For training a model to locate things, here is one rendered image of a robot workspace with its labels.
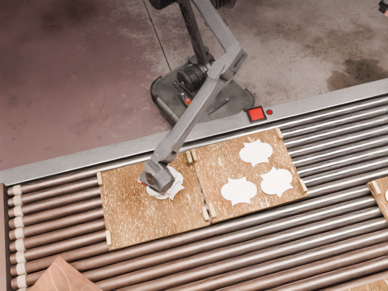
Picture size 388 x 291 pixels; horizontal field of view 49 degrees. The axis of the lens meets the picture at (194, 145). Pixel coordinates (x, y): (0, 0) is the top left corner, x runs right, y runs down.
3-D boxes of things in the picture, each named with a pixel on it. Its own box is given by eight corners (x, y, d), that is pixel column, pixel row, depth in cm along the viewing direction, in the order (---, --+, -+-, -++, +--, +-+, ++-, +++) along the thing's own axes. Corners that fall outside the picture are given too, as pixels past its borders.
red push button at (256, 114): (247, 111, 199) (247, 109, 198) (260, 108, 200) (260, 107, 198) (252, 122, 196) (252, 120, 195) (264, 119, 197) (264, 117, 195)
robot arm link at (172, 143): (226, 66, 160) (215, 56, 151) (237, 74, 158) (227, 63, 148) (161, 158, 165) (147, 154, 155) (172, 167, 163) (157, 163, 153)
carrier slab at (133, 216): (97, 174, 184) (97, 172, 183) (189, 152, 188) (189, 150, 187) (109, 251, 166) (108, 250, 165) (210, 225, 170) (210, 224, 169)
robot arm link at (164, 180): (170, 150, 163) (159, 146, 156) (189, 170, 158) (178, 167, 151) (150, 172, 165) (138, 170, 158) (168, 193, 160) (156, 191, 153)
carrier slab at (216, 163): (189, 152, 188) (189, 149, 187) (276, 129, 193) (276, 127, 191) (212, 223, 171) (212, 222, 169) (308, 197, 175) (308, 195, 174)
